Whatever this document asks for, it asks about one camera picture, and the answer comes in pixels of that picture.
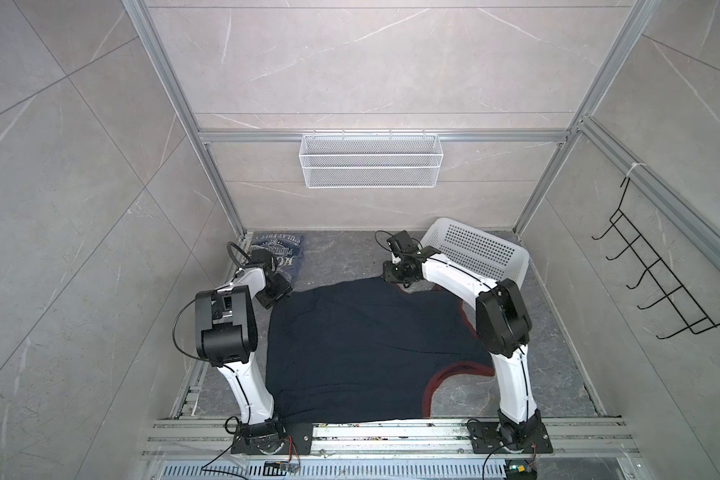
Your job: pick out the grey slotted cable duct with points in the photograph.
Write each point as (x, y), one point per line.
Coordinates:
(341, 469)

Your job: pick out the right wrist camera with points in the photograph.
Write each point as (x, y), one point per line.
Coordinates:
(403, 244)

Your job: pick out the white plastic laundry basket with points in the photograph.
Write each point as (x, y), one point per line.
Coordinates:
(478, 251)

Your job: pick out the dark navy tank top pile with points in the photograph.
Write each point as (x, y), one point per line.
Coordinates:
(365, 350)

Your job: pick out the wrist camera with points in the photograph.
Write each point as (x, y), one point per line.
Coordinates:
(263, 258)
(403, 244)

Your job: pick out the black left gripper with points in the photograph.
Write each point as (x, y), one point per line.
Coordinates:
(284, 288)

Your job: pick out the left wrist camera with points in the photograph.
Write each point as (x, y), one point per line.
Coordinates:
(263, 258)

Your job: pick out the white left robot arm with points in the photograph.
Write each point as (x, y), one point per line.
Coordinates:
(226, 337)

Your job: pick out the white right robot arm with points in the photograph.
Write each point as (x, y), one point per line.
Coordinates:
(503, 325)

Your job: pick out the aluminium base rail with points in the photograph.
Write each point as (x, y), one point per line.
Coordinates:
(436, 438)

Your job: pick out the white wire mesh wall basket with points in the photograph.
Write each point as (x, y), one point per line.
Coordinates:
(344, 161)

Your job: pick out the blue-grey tank top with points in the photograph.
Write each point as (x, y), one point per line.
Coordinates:
(287, 248)

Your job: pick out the black wire hook rack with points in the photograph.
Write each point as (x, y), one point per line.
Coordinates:
(693, 317)

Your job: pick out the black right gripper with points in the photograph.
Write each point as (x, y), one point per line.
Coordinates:
(387, 274)

